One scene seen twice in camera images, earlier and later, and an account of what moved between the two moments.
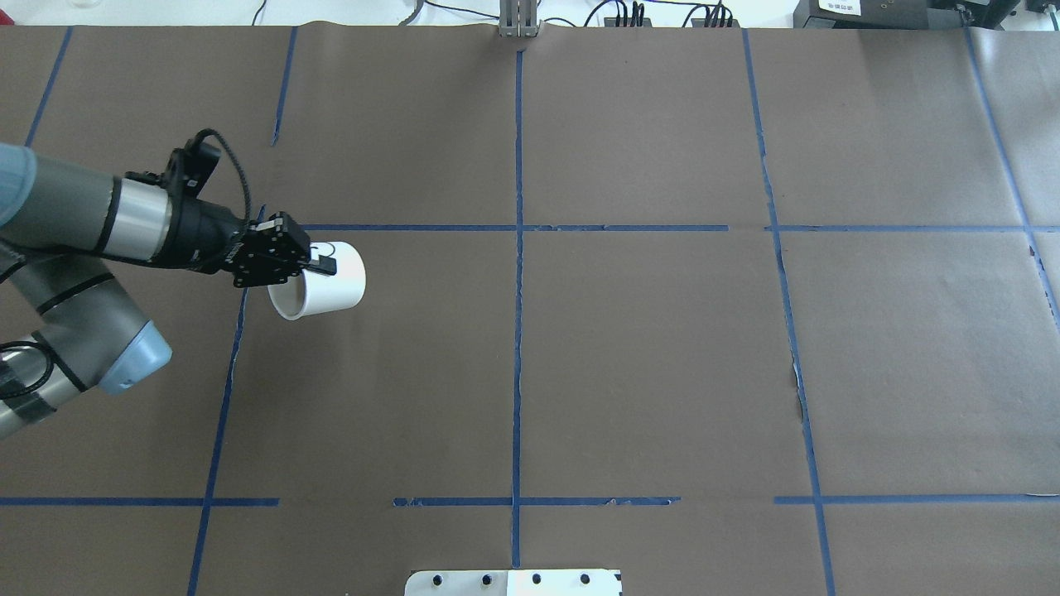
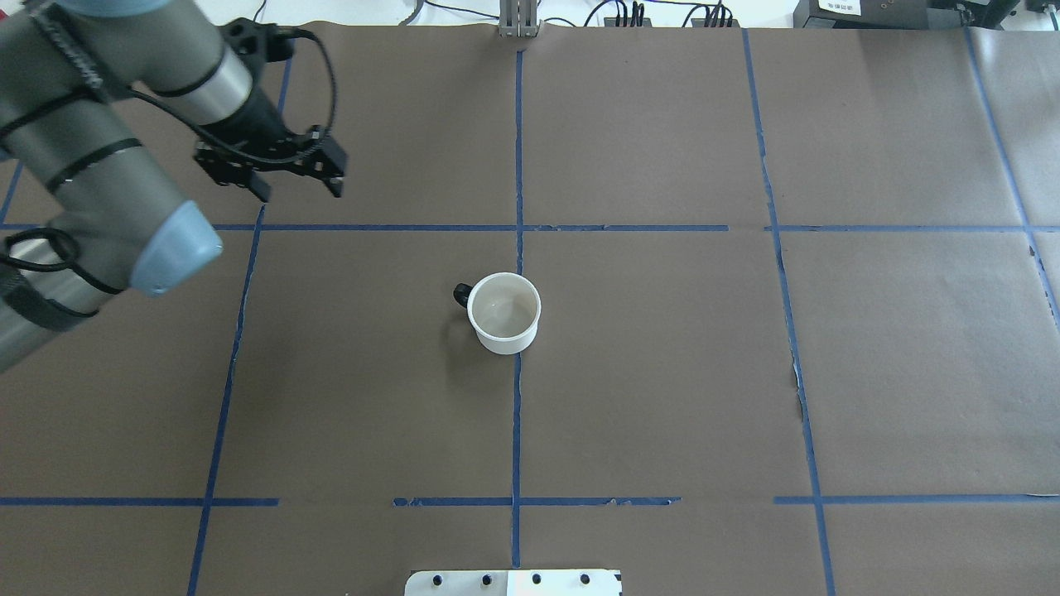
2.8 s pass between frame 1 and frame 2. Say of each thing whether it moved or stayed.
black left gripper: moved
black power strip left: stayed
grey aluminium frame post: stayed
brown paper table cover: stayed
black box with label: stayed
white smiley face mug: moved
